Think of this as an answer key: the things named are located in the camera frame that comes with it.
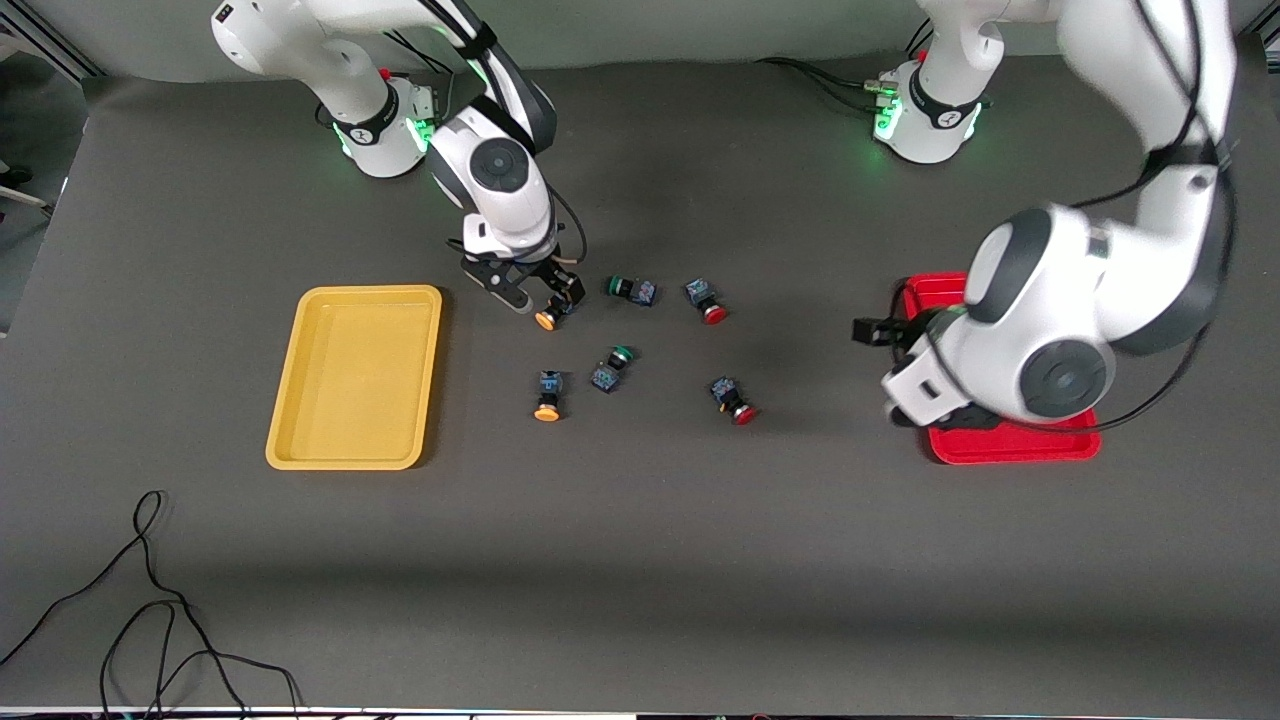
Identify black right arm base cables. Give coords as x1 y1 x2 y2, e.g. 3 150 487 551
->
383 28 453 79

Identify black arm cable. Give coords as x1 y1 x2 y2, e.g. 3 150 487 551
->
985 0 1243 435
418 0 591 273

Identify grey aluminium frame rail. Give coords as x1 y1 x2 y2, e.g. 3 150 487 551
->
0 18 104 81

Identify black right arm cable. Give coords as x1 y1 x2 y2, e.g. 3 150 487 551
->
418 0 591 273

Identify red plastic tray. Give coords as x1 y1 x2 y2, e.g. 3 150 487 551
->
893 273 1103 466

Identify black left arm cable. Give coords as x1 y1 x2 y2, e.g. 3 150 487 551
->
985 0 1243 435

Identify black left arm base cables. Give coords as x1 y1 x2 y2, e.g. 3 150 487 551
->
755 57 901 114

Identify red push button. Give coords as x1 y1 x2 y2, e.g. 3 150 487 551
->
709 376 758 427
683 278 728 326

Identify loose black cable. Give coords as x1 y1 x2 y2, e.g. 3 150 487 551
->
0 489 302 720

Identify dark grey table mat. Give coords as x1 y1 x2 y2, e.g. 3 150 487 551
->
0 55 1280 714

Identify black arm base cables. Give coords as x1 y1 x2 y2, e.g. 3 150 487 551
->
755 57 901 114
383 28 453 79

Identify yellow plastic tray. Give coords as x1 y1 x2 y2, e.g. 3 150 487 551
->
265 285 443 471

